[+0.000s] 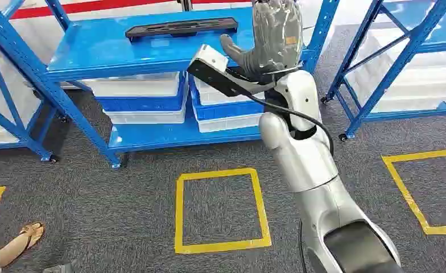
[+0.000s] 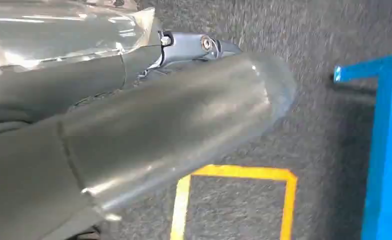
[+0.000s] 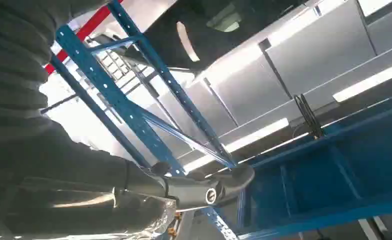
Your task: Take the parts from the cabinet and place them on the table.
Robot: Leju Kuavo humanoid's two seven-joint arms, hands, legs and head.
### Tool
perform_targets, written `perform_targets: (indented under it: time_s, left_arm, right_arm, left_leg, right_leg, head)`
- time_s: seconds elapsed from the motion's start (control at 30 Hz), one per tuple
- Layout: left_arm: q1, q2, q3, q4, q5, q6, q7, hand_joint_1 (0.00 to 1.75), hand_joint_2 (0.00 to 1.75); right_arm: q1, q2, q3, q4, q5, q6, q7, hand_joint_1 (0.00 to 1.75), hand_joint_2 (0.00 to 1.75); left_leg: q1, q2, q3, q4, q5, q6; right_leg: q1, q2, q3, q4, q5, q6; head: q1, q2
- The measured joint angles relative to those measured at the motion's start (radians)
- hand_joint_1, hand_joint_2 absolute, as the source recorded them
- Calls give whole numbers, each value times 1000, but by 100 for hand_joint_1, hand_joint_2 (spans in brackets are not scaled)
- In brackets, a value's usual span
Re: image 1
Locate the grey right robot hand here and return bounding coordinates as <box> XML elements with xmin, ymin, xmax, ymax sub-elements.
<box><xmin>220</xmin><ymin>0</ymin><xmax>304</xmax><ymax>82</ymax></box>

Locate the black plastic parts tray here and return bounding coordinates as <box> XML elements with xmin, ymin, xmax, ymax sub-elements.
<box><xmin>125</xmin><ymin>16</ymin><xmax>239</xmax><ymax>41</ymax></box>

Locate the blue steel shelf rack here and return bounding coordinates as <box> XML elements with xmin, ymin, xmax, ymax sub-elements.
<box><xmin>0</xmin><ymin>34</ymin><xmax>60</xmax><ymax>163</ymax></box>
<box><xmin>321</xmin><ymin>0</ymin><xmax>446</xmax><ymax>142</ymax></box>
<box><xmin>0</xmin><ymin>0</ymin><xmax>341</xmax><ymax>170</ymax></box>

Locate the brown sandal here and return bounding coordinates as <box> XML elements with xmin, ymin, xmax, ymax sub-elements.
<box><xmin>18</xmin><ymin>222</ymin><xmax>45</xmax><ymax>253</ymax></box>

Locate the grey shoe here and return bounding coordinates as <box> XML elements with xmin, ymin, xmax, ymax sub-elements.
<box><xmin>43</xmin><ymin>262</ymin><xmax>79</xmax><ymax>273</ymax></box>

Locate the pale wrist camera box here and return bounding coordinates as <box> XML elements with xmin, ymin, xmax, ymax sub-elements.
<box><xmin>186</xmin><ymin>44</ymin><xmax>276</xmax><ymax>98</ymax></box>

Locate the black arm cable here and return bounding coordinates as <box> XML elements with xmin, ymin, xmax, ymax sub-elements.
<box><xmin>242</xmin><ymin>92</ymin><xmax>335</xmax><ymax>157</ymax></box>

